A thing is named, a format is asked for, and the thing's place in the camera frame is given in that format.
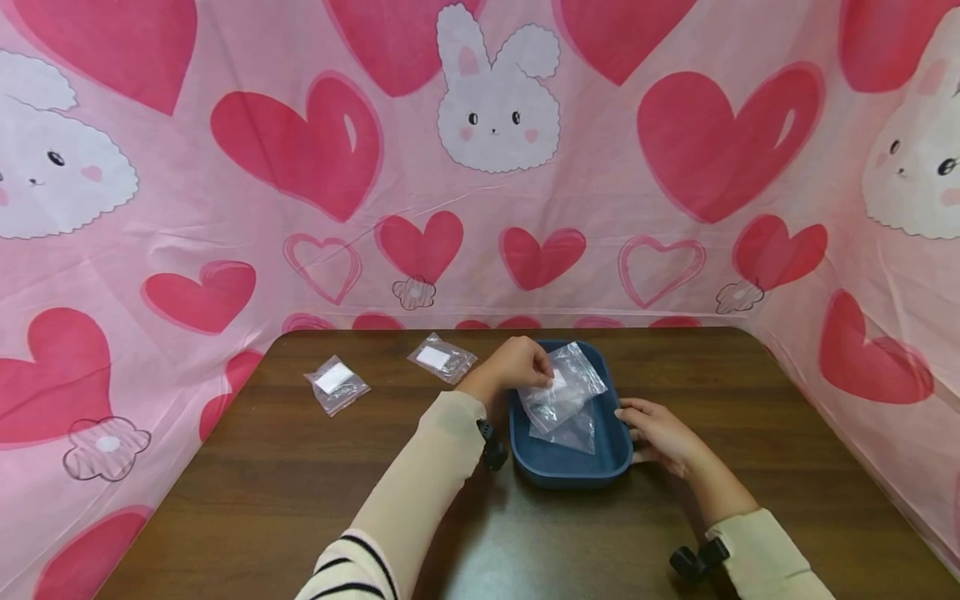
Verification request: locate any person's right hand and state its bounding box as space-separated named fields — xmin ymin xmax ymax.
xmin=614 ymin=397 xmax=715 ymax=481

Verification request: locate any person's left hand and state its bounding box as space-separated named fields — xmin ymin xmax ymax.
xmin=466 ymin=336 xmax=557 ymax=408

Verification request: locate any clear plastic zip bag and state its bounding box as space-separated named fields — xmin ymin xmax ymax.
xmin=517 ymin=341 xmax=609 ymax=435
xmin=527 ymin=403 xmax=598 ymax=456
xmin=303 ymin=354 xmax=372 ymax=418
xmin=406 ymin=332 xmax=479 ymax=386

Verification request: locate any blue plastic tray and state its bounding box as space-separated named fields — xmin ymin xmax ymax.
xmin=507 ymin=338 xmax=636 ymax=490

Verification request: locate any person's right forearm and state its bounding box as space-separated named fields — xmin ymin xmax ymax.
xmin=681 ymin=454 xmax=838 ymax=600

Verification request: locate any person's left forearm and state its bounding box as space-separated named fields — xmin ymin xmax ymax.
xmin=294 ymin=390 xmax=490 ymax=600

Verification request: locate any black wrist band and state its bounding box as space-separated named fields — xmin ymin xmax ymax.
xmin=476 ymin=418 xmax=510 ymax=473
xmin=668 ymin=537 xmax=732 ymax=585

